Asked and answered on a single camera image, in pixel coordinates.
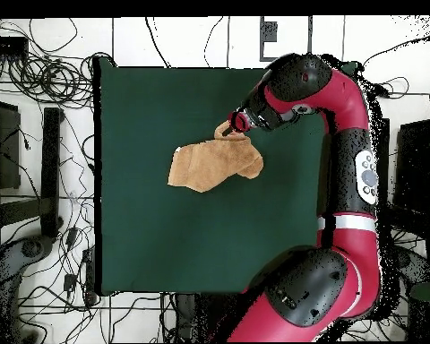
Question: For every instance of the dark grey square frame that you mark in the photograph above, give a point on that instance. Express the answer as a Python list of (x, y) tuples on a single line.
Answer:
[(268, 32)]

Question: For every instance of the large black case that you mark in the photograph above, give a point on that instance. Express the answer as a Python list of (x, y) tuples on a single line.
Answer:
[(414, 165)]

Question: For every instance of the black inline power adapter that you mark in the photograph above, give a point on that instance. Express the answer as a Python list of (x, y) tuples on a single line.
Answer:
[(382, 90)]

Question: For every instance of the tan terry towel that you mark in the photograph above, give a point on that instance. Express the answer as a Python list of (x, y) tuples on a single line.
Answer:
[(208, 166)]

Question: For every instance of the flat black box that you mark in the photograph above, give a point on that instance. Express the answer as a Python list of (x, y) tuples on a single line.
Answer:
[(7, 46)]

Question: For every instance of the grey chair base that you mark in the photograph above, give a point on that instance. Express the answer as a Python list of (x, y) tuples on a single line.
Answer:
[(10, 258)]

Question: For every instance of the long black bar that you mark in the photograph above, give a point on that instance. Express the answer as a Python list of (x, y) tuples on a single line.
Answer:
[(51, 172)]

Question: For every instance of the black monitor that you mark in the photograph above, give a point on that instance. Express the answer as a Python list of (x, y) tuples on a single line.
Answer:
[(3, 143)]

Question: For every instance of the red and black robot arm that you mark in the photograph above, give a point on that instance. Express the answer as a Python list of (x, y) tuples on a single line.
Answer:
[(347, 96)]

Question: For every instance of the dark green table cloth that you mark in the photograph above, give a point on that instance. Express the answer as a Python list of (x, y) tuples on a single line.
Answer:
[(147, 233)]

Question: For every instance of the black power strip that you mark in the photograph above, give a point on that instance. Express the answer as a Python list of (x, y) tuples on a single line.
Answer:
[(89, 272)]

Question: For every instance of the small black power adapter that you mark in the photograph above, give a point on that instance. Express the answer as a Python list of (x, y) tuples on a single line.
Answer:
[(70, 282)]

